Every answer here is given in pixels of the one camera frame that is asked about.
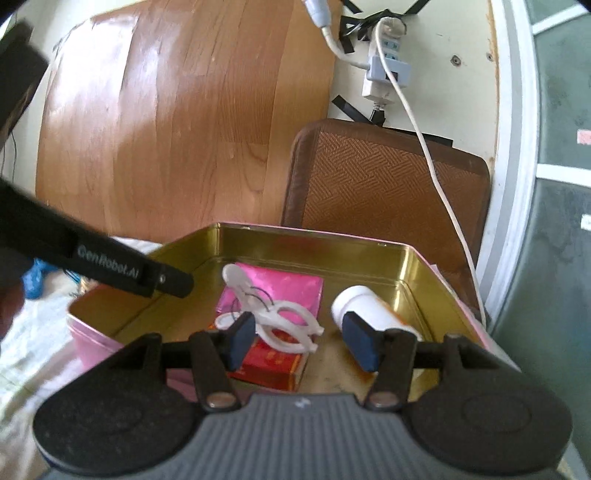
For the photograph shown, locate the wooden headboard panel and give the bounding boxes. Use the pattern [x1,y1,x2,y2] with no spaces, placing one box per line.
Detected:
[36,0,340,245]

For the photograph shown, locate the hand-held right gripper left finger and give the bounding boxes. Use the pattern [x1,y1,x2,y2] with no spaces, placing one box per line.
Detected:
[107,311,257,411]

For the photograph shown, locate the pink zip pouch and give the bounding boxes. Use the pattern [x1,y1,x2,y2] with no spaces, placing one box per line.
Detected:
[217,264,324,324]

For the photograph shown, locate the white window frame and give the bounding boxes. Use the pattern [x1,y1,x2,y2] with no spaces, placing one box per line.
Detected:
[480,0,591,333]

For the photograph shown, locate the white pill bottle orange label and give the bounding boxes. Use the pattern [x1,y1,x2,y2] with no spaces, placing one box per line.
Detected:
[330,285,424,344]

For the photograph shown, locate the white plug cable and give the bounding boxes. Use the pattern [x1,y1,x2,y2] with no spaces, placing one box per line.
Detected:
[302,0,370,70]

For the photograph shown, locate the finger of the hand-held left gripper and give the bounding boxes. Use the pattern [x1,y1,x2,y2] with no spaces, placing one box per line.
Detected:
[0,178,194,298]

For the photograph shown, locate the long white power cable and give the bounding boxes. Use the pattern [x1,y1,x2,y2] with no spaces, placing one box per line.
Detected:
[376,18,490,324]

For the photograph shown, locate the white plastic clip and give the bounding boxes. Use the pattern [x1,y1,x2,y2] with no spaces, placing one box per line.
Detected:
[215,263,325,354]

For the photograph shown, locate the black tape strip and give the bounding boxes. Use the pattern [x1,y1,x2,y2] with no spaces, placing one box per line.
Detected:
[331,95,386,126]

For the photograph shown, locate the pink tin box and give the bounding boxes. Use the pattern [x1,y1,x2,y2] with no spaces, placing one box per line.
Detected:
[67,222,522,402]

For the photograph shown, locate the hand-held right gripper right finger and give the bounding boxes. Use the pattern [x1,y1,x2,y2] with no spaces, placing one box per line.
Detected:
[344,313,497,411]

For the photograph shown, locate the white wall power strip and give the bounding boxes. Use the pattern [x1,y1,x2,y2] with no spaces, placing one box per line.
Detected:
[360,16,413,109]

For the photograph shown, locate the small red cardboard box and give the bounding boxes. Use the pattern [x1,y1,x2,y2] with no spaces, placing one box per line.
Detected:
[208,323,310,392]

